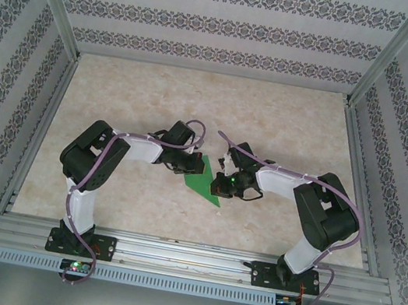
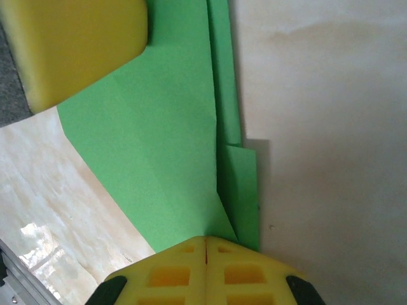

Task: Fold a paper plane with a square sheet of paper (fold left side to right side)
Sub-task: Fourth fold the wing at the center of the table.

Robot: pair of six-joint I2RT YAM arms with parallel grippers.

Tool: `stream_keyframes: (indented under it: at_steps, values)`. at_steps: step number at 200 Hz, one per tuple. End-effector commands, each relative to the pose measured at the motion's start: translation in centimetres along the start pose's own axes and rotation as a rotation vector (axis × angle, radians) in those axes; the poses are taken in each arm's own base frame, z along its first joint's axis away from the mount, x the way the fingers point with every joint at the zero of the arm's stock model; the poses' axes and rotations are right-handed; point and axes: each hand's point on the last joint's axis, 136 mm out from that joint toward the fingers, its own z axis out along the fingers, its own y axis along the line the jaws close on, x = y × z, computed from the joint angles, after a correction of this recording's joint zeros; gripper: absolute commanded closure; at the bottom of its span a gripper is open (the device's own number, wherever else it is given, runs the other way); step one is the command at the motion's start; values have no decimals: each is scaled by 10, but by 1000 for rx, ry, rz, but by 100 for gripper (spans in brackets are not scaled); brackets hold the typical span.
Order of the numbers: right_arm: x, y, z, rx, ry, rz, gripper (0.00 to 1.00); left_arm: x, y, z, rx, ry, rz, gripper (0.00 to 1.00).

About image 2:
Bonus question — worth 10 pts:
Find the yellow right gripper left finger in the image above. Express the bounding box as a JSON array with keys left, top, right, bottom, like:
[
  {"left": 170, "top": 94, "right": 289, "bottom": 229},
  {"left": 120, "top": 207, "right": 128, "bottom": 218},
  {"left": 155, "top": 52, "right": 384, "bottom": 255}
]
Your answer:
[{"left": 87, "top": 235, "right": 207, "bottom": 305}]

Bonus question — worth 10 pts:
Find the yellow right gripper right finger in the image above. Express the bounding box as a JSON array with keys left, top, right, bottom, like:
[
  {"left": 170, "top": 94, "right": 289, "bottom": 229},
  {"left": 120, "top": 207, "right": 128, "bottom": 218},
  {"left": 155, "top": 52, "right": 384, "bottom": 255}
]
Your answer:
[{"left": 205, "top": 236, "right": 325, "bottom": 305}]

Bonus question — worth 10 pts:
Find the green paper sheet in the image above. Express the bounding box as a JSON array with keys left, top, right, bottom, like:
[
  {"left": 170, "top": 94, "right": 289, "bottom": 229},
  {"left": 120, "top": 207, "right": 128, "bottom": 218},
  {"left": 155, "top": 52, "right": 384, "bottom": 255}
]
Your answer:
[{"left": 57, "top": 0, "right": 263, "bottom": 255}]

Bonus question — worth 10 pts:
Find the long aluminium mounting rail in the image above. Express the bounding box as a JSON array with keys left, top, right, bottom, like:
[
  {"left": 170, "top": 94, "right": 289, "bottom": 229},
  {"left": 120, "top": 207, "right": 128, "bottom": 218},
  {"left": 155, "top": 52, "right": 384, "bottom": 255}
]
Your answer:
[{"left": 0, "top": 240, "right": 32, "bottom": 305}]

